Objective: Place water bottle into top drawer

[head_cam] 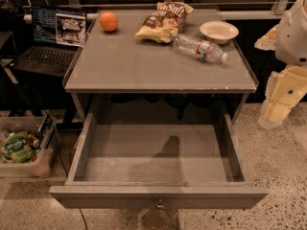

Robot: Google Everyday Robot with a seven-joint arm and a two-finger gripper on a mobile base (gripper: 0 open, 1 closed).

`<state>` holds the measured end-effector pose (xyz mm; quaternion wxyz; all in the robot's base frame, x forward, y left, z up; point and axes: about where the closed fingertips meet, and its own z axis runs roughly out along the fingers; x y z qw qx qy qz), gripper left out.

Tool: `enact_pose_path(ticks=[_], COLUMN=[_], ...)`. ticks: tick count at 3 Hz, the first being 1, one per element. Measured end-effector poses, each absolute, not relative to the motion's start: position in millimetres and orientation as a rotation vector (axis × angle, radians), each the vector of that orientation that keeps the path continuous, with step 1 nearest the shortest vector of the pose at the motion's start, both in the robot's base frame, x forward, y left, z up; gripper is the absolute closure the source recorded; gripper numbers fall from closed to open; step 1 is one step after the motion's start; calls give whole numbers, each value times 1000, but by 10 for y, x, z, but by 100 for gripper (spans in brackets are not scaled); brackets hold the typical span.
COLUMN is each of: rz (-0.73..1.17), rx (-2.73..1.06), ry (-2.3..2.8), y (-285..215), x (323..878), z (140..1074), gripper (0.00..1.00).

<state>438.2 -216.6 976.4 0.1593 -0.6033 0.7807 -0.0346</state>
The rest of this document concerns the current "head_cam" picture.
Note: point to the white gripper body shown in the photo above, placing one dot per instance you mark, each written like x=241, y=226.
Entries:
x=293, y=40

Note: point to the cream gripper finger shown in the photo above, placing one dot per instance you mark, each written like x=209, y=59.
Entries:
x=267, y=41
x=283, y=92

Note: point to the clear plastic water bottle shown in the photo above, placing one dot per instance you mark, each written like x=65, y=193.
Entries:
x=201, y=50

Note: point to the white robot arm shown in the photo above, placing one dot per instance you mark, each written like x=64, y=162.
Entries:
x=299, y=10

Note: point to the metal drawer knob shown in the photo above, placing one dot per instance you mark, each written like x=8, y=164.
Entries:
x=159, y=205

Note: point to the grey open top drawer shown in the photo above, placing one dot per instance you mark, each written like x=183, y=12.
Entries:
x=136, y=165

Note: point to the white ceramic bowl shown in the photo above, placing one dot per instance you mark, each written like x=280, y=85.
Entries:
x=218, y=32

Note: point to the yellow chip bag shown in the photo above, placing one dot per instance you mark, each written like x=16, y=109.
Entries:
x=164, y=24

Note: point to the orange fruit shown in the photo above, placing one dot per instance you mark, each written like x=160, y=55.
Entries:
x=108, y=21

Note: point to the black open laptop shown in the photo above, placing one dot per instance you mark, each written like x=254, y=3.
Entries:
x=58, y=33

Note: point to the clear plastic storage bin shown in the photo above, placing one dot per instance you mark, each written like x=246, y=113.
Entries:
x=44, y=128

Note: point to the green snack bag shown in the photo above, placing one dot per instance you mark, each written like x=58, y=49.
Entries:
x=16, y=148

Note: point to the grey cabinet frame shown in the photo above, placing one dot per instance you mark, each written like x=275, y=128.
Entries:
x=117, y=62

